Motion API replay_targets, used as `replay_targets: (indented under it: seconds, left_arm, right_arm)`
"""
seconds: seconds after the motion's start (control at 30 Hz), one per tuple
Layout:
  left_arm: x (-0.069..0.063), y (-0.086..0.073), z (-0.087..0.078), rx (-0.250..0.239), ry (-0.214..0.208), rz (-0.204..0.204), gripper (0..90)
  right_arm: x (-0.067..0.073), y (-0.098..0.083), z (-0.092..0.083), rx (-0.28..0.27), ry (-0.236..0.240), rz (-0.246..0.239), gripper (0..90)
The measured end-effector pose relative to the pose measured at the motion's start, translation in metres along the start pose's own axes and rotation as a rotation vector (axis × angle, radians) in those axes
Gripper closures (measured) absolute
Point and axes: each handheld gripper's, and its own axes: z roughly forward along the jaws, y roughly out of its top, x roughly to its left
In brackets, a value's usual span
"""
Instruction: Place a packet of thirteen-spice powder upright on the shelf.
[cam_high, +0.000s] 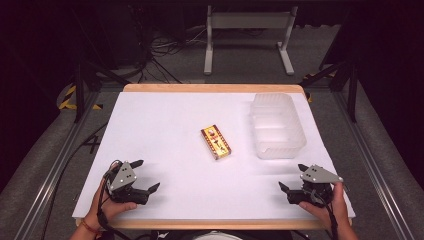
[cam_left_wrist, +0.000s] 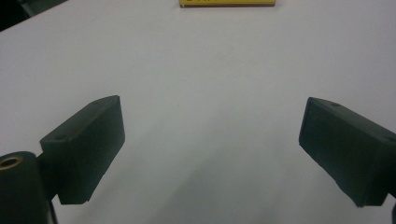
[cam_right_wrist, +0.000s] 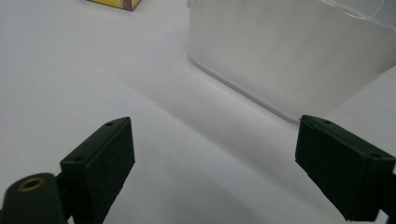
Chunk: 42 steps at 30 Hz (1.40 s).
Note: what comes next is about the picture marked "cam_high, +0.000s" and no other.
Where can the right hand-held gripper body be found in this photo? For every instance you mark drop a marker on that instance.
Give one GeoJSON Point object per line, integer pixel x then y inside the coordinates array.
{"type": "Point", "coordinates": [315, 181]}

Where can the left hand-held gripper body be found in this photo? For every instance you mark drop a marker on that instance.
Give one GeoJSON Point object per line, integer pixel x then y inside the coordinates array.
{"type": "Point", "coordinates": [124, 178]}

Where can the clear plastic container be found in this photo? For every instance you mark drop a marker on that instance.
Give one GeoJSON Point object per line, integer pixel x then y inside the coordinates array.
{"type": "Point", "coordinates": [278, 128]}

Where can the yellow and red snack box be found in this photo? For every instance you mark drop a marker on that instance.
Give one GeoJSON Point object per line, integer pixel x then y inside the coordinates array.
{"type": "Point", "coordinates": [216, 142]}

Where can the person's left hand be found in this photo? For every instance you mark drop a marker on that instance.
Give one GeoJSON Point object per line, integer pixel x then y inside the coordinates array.
{"type": "Point", "coordinates": [111, 208]}

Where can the person's right hand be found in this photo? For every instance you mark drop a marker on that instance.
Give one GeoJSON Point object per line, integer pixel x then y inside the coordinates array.
{"type": "Point", "coordinates": [335, 208]}

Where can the white table sheet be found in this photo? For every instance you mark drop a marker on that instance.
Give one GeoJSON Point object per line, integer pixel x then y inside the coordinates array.
{"type": "Point", "coordinates": [186, 180]}

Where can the person's white clothing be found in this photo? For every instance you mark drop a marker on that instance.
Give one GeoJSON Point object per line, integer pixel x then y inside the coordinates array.
{"type": "Point", "coordinates": [216, 236]}

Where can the black metal stand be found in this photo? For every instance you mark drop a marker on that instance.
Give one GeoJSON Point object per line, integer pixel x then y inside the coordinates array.
{"type": "Point", "coordinates": [351, 90]}
{"type": "Point", "coordinates": [80, 90]}

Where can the yellow and black hazard tape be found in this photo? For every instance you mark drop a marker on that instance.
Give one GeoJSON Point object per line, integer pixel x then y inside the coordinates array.
{"type": "Point", "coordinates": [68, 100]}

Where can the white metal stand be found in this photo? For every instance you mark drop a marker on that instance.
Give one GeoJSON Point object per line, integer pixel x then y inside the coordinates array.
{"type": "Point", "coordinates": [246, 20]}

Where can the aluminium rail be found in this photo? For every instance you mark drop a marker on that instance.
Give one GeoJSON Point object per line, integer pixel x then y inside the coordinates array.
{"type": "Point", "coordinates": [370, 166]}
{"type": "Point", "coordinates": [53, 173]}

